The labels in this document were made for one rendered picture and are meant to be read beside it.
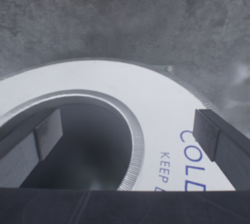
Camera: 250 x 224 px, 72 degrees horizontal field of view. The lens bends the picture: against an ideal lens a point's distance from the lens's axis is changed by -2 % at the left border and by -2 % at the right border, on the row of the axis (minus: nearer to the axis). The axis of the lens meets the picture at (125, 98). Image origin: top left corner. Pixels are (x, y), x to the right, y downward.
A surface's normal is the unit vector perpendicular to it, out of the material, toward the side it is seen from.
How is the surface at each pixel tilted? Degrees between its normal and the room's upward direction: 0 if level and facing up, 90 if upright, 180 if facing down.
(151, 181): 90
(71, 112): 10
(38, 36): 0
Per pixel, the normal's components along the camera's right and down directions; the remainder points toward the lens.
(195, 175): -0.04, -0.76
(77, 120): 0.05, 0.65
